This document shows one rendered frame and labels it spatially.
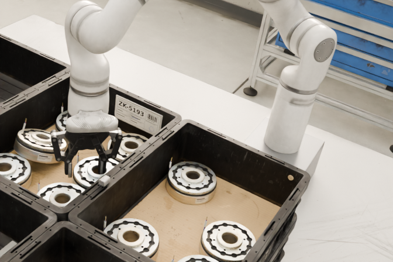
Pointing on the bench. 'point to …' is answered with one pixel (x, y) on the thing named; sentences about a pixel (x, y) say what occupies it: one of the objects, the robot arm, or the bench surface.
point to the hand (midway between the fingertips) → (85, 168)
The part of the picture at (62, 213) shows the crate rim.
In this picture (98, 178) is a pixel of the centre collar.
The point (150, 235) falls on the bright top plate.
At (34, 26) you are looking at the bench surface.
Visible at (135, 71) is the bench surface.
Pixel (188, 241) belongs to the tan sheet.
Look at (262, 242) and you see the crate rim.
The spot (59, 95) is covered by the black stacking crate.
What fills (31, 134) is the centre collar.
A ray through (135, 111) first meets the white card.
